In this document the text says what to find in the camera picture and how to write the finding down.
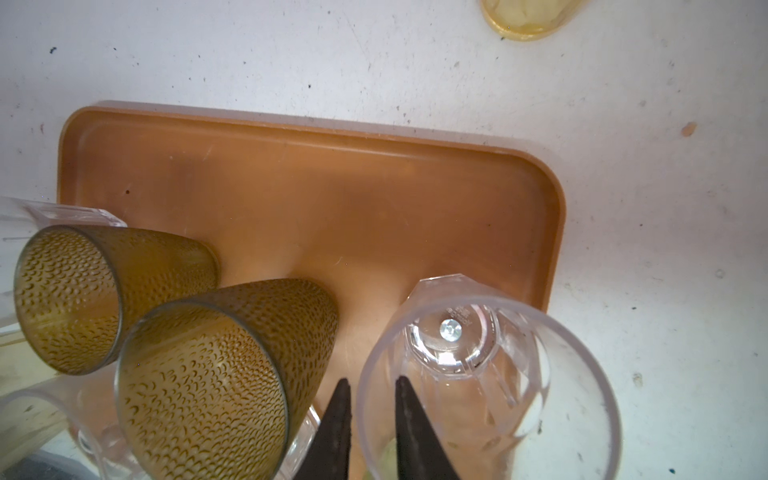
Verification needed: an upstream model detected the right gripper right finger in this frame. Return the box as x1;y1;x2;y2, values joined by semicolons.
395;376;459;480

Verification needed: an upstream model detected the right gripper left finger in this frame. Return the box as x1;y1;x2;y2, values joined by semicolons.
293;378;352;480

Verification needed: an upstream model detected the brown tall glass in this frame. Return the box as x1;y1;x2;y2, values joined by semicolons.
115;278;339;479

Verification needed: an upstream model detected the brown plastic tray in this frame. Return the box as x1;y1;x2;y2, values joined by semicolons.
57;101;567;480

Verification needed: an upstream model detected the clear faceted glass front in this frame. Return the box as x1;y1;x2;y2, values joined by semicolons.
1;364;148;479

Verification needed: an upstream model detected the clear faceted glass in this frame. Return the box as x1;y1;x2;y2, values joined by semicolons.
1;364;148;479
0;196;127;328

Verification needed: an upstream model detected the brown short glass front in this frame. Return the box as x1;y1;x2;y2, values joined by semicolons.
13;225;221;375

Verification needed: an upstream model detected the yellow tall glass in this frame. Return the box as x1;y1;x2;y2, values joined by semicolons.
478;0;589;41

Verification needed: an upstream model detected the yellow short plastic glass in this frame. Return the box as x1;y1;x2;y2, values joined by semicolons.
0;331;58;396

